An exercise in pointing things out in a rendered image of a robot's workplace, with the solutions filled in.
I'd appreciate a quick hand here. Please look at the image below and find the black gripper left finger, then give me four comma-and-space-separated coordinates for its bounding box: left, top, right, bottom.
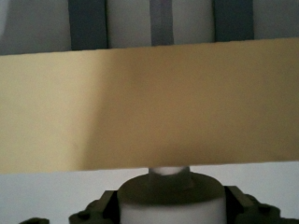
19, 190, 118, 224

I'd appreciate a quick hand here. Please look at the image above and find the tan wooden board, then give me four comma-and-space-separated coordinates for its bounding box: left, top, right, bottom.
0, 37, 299, 175

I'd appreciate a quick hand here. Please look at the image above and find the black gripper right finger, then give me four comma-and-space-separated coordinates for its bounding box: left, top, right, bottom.
224, 185, 299, 224

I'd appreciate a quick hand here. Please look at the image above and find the beige door knob with square spindle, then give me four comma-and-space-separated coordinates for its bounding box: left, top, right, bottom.
117, 0, 227, 224

